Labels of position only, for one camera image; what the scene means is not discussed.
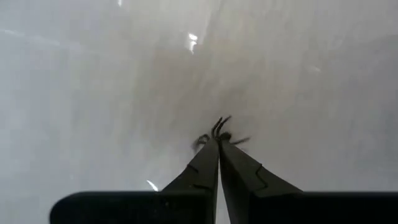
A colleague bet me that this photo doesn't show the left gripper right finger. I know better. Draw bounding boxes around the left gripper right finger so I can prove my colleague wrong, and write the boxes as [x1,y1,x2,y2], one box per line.
[220,139,302,224]

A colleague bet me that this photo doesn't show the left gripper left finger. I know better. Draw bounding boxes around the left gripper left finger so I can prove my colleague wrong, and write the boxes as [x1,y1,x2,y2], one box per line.
[161,139,220,224]

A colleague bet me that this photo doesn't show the black plastic spider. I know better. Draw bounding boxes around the black plastic spider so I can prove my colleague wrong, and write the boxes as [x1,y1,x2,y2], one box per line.
[192,115,251,153]

